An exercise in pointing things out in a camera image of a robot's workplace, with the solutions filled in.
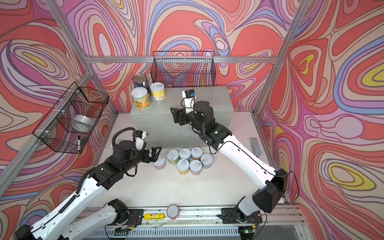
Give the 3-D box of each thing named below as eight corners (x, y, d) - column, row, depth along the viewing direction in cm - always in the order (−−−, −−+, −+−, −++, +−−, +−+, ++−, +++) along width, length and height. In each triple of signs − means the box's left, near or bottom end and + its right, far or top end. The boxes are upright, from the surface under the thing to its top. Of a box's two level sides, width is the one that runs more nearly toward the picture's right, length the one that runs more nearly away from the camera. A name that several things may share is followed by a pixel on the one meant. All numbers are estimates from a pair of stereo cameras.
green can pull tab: (167, 165, 93) (166, 160, 88) (168, 154, 98) (167, 149, 93) (179, 165, 93) (178, 160, 88) (179, 154, 98) (179, 149, 93)
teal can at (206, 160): (201, 168, 91) (201, 164, 87) (200, 158, 96) (201, 153, 92) (212, 168, 91) (213, 164, 87) (211, 158, 96) (212, 153, 92)
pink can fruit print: (189, 175, 89) (189, 171, 84) (189, 163, 94) (189, 159, 89) (202, 175, 89) (202, 171, 84) (201, 163, 94) (202, 159, 89)
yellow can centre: (177, 174, 89) (176, 170, 85) (178, 163, 94) (177, 159, 89) (189, 174, 89) (188, 170, 85) (189, 163, 94) (189, 159, 89)
